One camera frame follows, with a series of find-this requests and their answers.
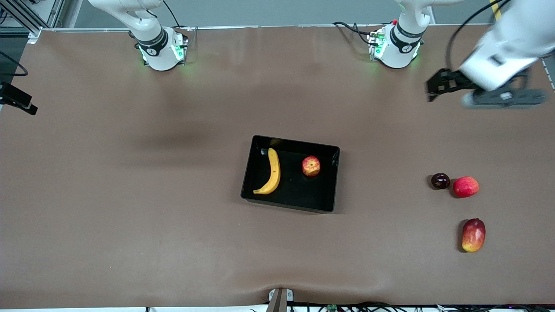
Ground red yellow apple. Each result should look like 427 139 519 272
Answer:
302 156 321 177

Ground yellow banana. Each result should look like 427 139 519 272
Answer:
253 148 281 195

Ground black rectangular plastic box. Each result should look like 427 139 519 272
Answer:
240 135 341 214

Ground round red pomegranate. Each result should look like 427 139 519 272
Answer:
453 176 480 198

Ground red yellow mango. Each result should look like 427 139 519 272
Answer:
461 218 486 253

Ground black cable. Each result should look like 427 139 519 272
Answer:
162 0 191 32
295 302 438 312
447 0 510 72
0 51 29 78
332 21 375 45

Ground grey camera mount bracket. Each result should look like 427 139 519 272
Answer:
268 288 295 312

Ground aluminium frame profile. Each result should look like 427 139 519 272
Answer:
0 0 65 44

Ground black side camera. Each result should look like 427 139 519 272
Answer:
0 81 39 116

